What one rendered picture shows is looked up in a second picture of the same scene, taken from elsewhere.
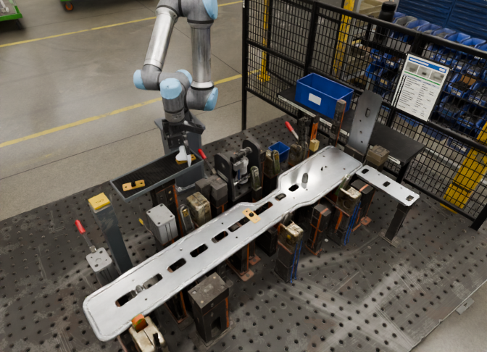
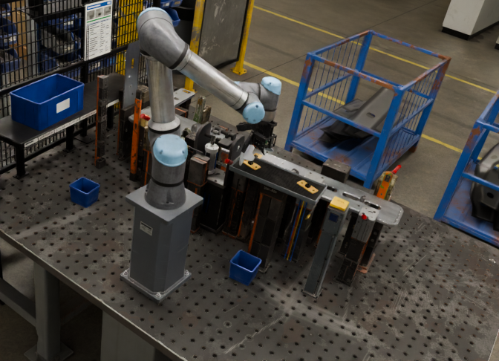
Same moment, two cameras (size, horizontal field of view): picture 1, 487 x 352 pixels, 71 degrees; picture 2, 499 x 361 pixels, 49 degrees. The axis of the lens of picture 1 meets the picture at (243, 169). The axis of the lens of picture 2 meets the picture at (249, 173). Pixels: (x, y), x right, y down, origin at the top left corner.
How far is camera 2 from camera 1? 2.81 m
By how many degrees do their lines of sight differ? 88
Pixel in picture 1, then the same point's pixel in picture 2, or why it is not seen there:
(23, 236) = not seen: outside the picture
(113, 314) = (386, 207)
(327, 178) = (183, 122)
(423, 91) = (102, 29)
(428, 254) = not seen: hidden behind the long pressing
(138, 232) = (267, 295)
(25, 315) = (406, 345)
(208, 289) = (338, 165)
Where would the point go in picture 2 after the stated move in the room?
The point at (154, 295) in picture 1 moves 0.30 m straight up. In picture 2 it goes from (359, 192) to (378, 134)
